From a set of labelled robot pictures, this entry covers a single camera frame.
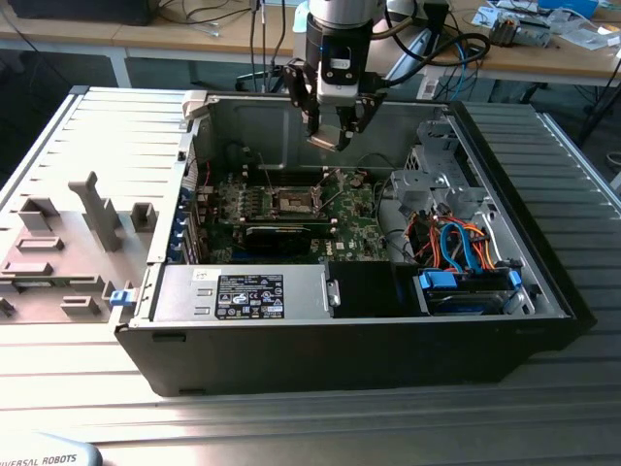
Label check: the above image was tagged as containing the black graphics card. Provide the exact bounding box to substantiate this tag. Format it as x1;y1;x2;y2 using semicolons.
240;220;337;258

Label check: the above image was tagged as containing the orange wire bundle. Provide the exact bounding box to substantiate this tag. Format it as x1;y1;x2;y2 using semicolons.
407;213;496;271

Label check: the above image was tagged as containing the silver power supply unit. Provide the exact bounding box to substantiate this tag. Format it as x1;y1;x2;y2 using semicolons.
149;264;336;324

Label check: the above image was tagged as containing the wooden desk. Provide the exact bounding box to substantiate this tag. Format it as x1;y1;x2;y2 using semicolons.
416;0;621;88
0;0;298;88

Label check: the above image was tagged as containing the hard disk in blue carrier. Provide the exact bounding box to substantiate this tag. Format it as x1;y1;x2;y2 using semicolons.
411;269;525;316

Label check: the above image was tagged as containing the black open PC case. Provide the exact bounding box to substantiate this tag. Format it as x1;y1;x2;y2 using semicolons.
114;89;597;398

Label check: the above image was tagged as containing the copper finned heat sink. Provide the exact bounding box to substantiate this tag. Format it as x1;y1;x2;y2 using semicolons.
488;14;523;48

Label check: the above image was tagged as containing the small CPU plate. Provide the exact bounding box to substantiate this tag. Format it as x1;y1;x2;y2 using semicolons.
308;124;342;150

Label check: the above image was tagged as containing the silver metal drive cage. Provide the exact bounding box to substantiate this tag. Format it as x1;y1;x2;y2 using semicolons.
387;118;491;219

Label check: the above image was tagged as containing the CPU socket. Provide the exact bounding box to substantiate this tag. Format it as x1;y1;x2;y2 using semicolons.
269;185;325;217

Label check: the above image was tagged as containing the black upright box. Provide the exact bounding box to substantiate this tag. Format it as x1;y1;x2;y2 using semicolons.
424;0;451;55

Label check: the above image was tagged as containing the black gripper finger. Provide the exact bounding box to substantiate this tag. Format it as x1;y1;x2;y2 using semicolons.
335;88;388;152
282;59;322;141

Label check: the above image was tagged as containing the grey parts rack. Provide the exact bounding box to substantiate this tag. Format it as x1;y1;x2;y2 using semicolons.
0;170;159;325

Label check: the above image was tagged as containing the blue box on desk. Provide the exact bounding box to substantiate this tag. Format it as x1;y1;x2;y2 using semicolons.
538;0;599;18

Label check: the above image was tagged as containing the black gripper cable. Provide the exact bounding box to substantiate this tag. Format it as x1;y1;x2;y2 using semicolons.
382;33;492;89

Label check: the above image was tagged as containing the grey metal device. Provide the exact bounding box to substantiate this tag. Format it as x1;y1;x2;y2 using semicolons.
521;23;554;48

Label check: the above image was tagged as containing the pale grey slanted panel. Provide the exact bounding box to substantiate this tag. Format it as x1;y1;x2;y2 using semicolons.
380;31;432;93

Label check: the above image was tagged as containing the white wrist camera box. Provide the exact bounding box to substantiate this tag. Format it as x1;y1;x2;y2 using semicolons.
316;28;369;106

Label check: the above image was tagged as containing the green motherboard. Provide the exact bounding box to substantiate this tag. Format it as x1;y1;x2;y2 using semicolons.
196;167;392;266

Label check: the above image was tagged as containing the blue flat wire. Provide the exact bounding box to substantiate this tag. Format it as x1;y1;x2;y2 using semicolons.
439;216;479;276

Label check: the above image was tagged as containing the grey wire bundle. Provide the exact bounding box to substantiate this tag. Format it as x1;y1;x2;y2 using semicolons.
376;179;418;266

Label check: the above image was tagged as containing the black box on desk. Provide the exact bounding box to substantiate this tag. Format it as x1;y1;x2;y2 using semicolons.
9;0;156;26

